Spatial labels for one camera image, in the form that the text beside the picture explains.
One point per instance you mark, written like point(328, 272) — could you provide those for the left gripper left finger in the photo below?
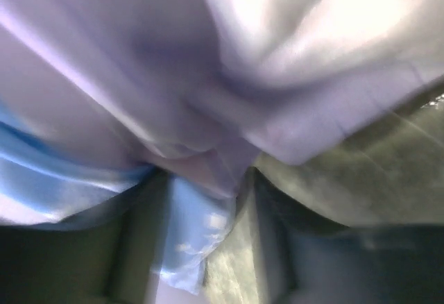
point(101, 255)

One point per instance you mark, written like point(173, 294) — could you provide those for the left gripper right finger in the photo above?
point(308, 258)

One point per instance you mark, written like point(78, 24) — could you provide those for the pink cartoon pillowcase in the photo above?
point(95, 93)

